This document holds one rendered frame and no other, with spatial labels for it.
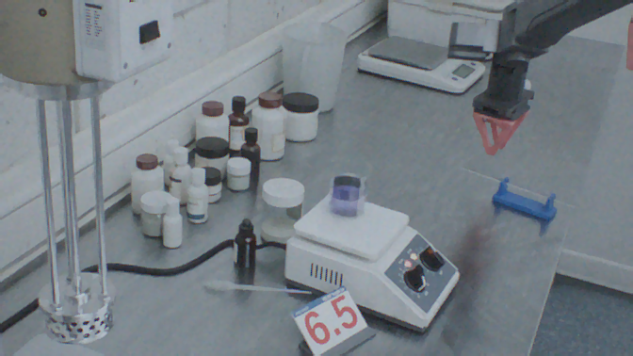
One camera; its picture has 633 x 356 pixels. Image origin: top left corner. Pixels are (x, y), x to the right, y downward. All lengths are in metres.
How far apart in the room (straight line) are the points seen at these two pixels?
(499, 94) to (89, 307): 0.77
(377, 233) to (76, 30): 0.56
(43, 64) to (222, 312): 0.50
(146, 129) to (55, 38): 0.69
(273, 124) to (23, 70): 0.79
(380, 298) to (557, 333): 1.43
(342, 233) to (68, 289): 0.40
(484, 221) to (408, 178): 0.17
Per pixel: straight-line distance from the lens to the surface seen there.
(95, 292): 0.76
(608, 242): 2.61
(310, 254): 1.03
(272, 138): 1.38
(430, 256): 1.06
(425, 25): 2.06
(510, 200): 1.35
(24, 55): 0.61
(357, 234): 1.03
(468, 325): 1.05
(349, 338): 0.99
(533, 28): 1.14
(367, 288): 1.01
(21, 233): 1.10
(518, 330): 1.07
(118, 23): 0.58
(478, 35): 1.25
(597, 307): 2.56
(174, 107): 1.34
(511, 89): 1.29
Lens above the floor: 1.36
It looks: 27 degrees down
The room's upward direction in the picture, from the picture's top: 5 degrees clockwise
